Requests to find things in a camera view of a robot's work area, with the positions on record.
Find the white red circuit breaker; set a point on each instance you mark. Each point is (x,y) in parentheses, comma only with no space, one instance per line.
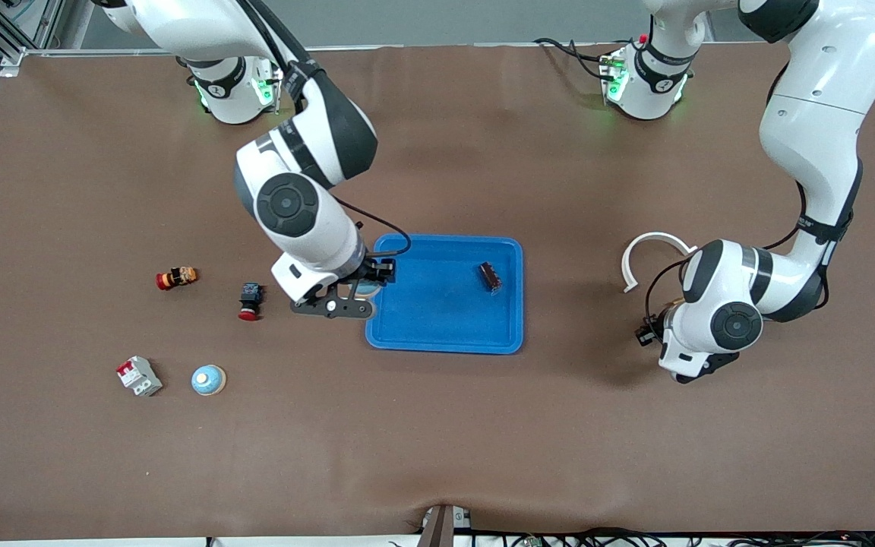
(140,377)

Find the brown table mat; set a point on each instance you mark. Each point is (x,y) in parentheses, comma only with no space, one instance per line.
(437,425)

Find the orange red emergency stop switch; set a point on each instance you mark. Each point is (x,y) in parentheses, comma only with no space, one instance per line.
(177,278)

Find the dark brown electrolytic capacitor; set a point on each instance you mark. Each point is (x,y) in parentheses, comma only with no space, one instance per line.
(491,277)

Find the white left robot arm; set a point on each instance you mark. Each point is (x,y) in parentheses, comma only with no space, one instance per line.
(817,114)

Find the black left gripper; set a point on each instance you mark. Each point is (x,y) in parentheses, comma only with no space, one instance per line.
(645,333)

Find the blue plastic tray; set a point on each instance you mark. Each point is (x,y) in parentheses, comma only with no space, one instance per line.
(445,319)

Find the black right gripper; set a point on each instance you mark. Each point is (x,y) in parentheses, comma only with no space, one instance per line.
(371,271)

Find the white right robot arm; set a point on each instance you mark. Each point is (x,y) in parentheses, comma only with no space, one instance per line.
(308,220)

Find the grey camera pole mount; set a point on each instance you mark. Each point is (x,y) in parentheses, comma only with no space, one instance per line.
(441,526)

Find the aluminium extrusion frame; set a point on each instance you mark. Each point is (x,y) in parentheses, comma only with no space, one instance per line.
(11,55)

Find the blue desk bell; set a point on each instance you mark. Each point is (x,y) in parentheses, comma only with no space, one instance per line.
(365,289)
(208,380)

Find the red blue push button switch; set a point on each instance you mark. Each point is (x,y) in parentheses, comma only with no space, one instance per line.
(250,296)

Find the white curved plastic clamp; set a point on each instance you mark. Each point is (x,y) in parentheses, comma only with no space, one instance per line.
(661,234)

